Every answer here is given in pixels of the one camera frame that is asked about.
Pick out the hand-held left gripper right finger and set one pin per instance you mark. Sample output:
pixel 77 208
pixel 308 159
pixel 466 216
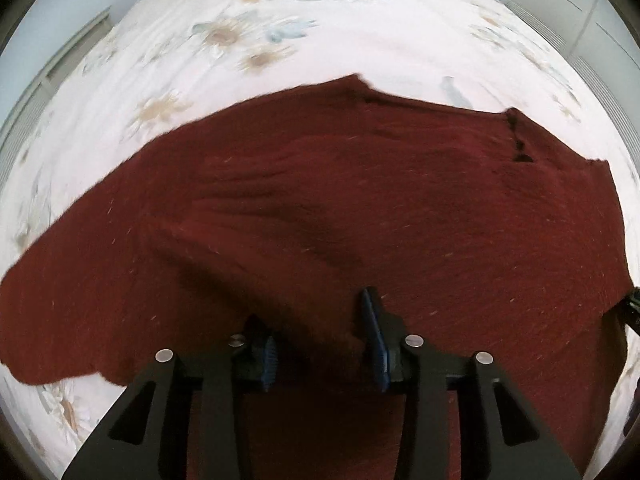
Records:
pixel 372 332

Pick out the dark red knit sweater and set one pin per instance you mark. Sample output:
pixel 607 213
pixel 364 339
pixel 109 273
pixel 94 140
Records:
pixel 320 210

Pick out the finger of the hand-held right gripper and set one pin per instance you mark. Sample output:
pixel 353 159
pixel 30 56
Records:
pixel 633 307

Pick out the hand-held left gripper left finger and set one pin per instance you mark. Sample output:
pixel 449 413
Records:
pixel 268 360

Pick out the bed with floral sheet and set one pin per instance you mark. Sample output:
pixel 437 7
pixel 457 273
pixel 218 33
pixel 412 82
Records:
pixel 350 30

